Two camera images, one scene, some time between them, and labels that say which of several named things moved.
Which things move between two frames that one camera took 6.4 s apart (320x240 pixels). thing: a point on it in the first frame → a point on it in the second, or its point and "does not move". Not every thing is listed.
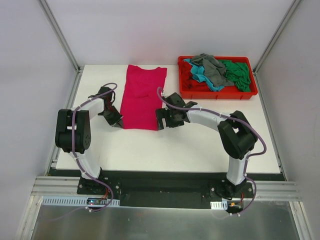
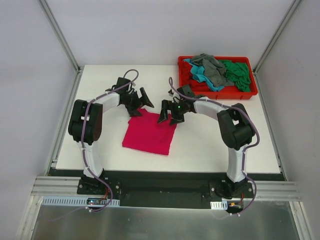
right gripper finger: x=161 y=113 does not move
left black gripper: x=114 y=119 → x=136 y=101
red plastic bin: x=227 y=93 does not move
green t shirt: x=239 y=73 does not move
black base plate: x=166 y=189 does not move
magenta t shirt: x=142 y=96 → x=144 y=132
